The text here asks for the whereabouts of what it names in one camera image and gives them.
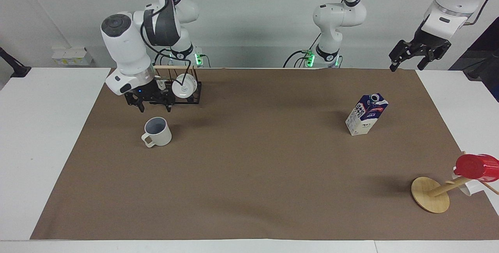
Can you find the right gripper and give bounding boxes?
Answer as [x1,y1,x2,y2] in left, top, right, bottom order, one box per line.
[124,83,175,113]

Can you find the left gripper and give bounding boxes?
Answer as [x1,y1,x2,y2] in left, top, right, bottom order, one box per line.
[389,25,452,73]

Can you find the blue and white milk carton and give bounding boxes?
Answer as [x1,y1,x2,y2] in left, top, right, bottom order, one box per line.
[345,93,389,136]

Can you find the red cup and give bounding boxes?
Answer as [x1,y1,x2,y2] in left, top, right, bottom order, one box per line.
[455,154,499,183]

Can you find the plain white cup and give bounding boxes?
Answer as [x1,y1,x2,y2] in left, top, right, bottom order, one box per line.
[451,172,485,196]

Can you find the white plate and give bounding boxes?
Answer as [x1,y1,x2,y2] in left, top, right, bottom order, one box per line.
[172,73,197,99]

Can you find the black stand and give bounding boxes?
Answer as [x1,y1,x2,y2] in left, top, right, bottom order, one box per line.
[0,47,32,78]
[448,17,499,103]

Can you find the white box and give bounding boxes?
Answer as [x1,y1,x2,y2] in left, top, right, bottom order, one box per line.
[51,47,94,67]

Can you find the wooden mug tree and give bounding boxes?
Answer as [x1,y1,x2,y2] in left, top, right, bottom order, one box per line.
[411,151,499,214]

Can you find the white mug with handle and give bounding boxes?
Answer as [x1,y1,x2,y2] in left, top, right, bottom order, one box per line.
[141,117,173,148]

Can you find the black wire rack wooden rail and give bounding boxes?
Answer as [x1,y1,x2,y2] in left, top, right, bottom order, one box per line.
[153,64,203,106]

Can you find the black cable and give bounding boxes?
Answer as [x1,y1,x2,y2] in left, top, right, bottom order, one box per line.
[131,0,194,90]
[466,0,499,26]
[283,33,322,69]

